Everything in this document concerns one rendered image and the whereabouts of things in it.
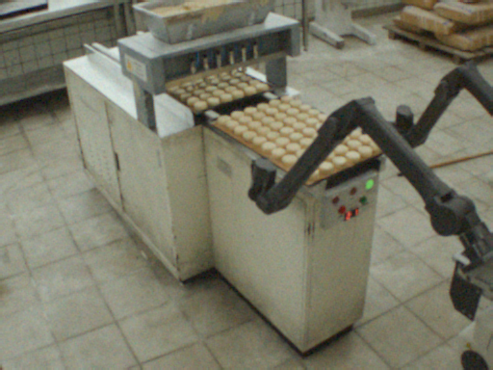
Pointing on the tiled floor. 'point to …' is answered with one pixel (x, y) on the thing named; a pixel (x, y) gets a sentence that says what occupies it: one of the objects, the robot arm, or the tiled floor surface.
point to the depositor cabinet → (147, 166)
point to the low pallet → (438, 45)
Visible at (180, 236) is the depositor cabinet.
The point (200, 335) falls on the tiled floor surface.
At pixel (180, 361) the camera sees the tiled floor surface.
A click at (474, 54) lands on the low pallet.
